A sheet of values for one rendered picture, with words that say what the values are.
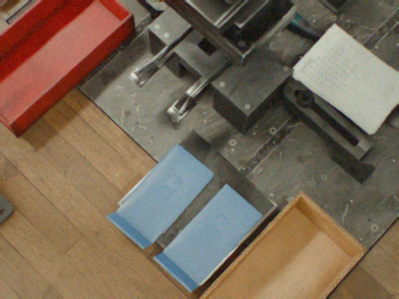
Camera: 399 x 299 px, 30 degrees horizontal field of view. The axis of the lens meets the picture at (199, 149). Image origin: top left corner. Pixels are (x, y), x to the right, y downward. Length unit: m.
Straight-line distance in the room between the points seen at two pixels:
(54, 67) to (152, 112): 0.17
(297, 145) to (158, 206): 0.23
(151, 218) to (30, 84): 0.29
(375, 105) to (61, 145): 0.47
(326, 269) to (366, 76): 0.29
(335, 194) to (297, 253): 0.11
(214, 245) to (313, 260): 0.15
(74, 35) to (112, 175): 0.24
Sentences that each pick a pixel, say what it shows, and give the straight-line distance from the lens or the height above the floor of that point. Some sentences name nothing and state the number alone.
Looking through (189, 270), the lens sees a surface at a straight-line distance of 1.06.
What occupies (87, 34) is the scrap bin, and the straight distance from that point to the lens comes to 1.21.
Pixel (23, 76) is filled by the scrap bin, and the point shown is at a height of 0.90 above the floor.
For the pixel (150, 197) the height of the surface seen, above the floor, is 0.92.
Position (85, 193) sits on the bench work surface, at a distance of 1.12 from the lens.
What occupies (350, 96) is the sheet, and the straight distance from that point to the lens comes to 1.13.
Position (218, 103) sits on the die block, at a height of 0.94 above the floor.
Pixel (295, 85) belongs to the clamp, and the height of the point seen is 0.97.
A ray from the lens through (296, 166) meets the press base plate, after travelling 1.13.
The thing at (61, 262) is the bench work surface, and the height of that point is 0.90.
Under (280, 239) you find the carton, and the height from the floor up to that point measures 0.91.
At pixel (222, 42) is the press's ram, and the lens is 0.94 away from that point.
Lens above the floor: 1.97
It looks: 72 degrees down
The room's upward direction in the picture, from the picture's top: 4 degrees clockwise
